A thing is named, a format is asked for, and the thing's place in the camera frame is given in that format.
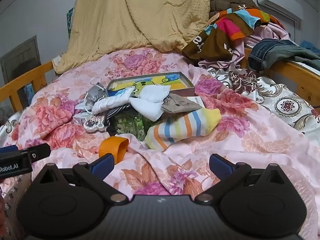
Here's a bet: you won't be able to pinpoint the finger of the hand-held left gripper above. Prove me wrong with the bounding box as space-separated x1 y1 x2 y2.
26 143 52 161
0 145 18 155

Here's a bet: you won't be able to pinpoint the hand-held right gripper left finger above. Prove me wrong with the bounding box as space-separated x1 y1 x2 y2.
32 154 129 204

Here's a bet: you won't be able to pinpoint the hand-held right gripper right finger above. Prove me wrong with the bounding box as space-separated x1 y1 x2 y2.
195 154 292 204

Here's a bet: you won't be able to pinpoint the orange sock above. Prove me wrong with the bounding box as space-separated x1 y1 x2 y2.
98 135 130 165

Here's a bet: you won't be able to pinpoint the light blue face mask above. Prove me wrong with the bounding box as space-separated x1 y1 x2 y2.
73 113 88 126

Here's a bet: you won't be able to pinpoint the black white striped sock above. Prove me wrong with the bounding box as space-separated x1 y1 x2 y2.
104 104 131 127

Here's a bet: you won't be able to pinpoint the pastel striped sock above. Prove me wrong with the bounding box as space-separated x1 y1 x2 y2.
144 108 222 152

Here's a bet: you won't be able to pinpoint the white blue print muslin towel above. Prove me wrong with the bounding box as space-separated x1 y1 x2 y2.
92 89 133 115

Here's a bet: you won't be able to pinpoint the grey face mask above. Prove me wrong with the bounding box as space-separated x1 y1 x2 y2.
85 77 110 103

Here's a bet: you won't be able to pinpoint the beige printed sock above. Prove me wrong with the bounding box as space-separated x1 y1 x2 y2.
161 92 203 113

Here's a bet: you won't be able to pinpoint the cartoon print tray box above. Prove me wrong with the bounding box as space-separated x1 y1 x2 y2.
106 71 196 98

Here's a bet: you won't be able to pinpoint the pink floral bedsheet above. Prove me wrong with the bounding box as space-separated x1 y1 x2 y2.
0 47 320 240

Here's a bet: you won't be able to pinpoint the green patterned bag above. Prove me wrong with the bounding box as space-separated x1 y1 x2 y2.
109 109 156 142

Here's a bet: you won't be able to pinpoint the white paper card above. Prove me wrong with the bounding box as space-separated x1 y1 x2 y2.
184 95 207 110

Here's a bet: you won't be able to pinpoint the wooden bed headboard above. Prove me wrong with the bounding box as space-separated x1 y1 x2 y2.
0 61 57 113

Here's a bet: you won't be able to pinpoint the plain white cloth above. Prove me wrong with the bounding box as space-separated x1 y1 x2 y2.
128 84 171 121

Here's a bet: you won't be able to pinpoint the white gold patterned satin cloth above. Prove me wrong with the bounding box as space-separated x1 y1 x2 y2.
208 67 320 136

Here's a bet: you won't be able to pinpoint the grey door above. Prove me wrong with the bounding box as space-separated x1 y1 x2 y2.
0 35 42 86

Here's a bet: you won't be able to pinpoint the blue denim jeans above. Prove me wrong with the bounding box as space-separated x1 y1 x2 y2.
248 38 320 72

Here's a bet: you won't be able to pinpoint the brown multicolour striped cloth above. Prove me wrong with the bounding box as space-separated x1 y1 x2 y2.
182 8 285 62

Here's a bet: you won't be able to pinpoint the teal patterned cloth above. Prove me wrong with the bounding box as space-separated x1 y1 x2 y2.
66 7 76 40

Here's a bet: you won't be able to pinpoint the pale pink garment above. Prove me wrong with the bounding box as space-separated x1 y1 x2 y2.
198 22 292 70

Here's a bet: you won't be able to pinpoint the blue cloth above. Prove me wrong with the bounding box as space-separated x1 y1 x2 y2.
299 39 320 56

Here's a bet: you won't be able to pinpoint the yellow dotted quilt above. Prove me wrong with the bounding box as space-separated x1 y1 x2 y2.
54 0 211 75

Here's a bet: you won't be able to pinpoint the white air conditioner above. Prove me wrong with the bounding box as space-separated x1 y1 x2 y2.
255 0 305 22

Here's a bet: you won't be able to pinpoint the wooden bed side rail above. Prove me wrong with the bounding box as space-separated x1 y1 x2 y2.
243 47 320 107

